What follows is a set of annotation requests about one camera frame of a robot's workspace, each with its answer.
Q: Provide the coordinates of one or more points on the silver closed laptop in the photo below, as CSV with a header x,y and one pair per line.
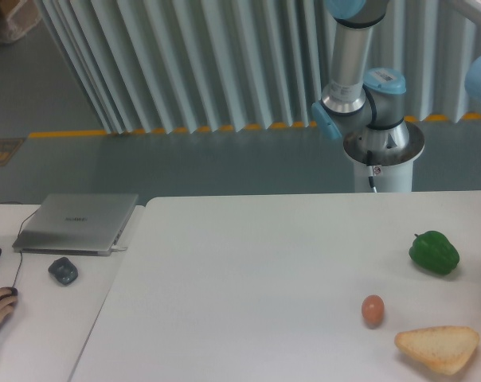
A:
x,y
77,224

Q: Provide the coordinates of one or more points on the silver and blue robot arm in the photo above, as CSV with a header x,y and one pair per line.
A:
x,y
350,59

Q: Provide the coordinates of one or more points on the black computer mouse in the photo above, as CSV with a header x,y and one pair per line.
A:
x,y
13,292

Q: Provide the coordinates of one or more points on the green bell pepper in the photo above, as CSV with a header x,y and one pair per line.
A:
x,y
433,252

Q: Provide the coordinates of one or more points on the dark grey earbuds case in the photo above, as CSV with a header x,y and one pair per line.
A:
x,y
63,271

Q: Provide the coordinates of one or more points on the triangular toasted bread slice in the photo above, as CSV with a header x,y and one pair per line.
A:
x,y
442,349

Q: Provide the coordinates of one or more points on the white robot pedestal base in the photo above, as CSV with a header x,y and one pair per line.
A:
x,y
383,160

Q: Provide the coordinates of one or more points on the plastic wrapped cardboard box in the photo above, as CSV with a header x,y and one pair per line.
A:
x,y
17,18

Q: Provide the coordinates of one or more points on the brown egg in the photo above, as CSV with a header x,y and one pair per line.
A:
x,y
373,309

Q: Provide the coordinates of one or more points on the grey folding screen partition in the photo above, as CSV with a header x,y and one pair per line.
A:
x,y
167,65

